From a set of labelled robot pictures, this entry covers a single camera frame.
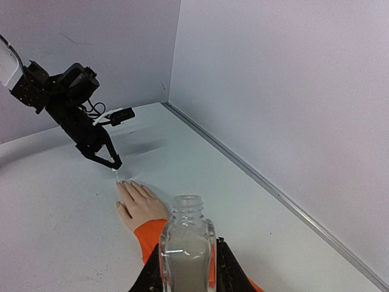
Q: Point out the aluminium back rail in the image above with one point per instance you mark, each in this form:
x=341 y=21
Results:
x=309 y=221

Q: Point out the clear nail polish bottle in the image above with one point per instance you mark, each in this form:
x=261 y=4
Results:
x=187 y=247

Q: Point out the orange sweatshirt sleeve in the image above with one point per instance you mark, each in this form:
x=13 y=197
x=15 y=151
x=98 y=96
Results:
x=148 y=236

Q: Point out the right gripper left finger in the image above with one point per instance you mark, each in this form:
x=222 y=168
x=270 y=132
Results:
x=149 y=279

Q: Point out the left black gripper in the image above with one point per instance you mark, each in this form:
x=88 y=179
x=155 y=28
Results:
x=89 y=138

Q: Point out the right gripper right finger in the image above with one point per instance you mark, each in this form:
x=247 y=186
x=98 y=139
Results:
x=230 y=276

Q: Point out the mannequin hand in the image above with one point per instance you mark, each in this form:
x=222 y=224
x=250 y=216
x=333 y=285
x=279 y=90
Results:
x=139 y=205

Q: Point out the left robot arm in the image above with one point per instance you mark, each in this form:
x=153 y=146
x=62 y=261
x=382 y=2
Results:
x=62 y=96

